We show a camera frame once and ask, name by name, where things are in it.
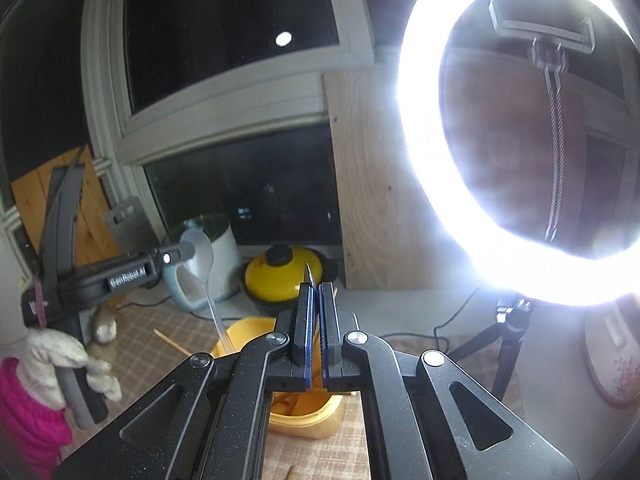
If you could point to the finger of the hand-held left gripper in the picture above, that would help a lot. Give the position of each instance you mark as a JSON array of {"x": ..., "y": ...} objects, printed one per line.
[{"x": 175, "y": 255}]

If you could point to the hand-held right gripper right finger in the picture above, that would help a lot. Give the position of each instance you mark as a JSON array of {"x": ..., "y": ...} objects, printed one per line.
[{"x": 330, "y": 345}]

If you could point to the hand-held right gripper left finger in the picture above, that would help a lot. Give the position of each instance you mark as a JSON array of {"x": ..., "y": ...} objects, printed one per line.
[{"x": 302, "y": 345}]

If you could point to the clear plastic spoon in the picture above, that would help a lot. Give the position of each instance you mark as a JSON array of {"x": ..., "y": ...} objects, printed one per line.
[{"x": 197, "y": 255}]

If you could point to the yellow plastic container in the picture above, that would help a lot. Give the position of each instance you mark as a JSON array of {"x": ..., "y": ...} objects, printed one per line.
[{"x": 300, "y": 422}]

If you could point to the red-tipped wooden chopstick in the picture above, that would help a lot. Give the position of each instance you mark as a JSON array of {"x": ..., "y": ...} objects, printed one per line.
[{"x": 172, "y": 342}]

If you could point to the person's left hand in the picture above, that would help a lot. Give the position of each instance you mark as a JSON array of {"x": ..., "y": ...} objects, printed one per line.
[{"x": 45, "y": 360}]

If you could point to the grey cutting board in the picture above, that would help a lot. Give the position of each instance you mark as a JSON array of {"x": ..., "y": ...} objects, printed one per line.
[{"x": 135, "y": 225}]

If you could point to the white and blue electric cooker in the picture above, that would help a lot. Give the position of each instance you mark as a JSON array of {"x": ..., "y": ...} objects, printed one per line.
[{"x": 225, "y": 260}]

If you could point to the wooden slat board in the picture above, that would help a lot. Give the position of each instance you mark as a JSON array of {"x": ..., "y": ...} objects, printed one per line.
[{"x": 95, "y": 220}]

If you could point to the black pot with yellow lid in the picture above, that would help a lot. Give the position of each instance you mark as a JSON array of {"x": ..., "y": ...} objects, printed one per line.
[{"x": 270, "y": 280}]

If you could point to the plaid tablecloth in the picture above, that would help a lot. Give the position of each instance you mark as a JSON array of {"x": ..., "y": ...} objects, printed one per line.
[{"x": 150, "y": 360}]

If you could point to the light plywood board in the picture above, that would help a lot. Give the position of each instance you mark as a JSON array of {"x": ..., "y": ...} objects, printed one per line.
[{"x": 370, "y": 185}]

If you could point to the black tripod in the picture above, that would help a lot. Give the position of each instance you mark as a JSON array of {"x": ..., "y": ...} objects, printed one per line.
[{"x": 510, "y": 340}]

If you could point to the floral white rice cooker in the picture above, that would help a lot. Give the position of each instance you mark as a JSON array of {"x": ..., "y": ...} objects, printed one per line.
[{"x": 615, "y": 360}]

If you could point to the phone holder on gooseneck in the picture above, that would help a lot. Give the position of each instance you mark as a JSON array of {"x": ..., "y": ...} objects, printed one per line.
[{"x": 540, "y": 30}]

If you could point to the white window frame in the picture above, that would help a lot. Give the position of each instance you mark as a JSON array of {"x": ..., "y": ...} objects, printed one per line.
[{"x": 225, "y": 110}]

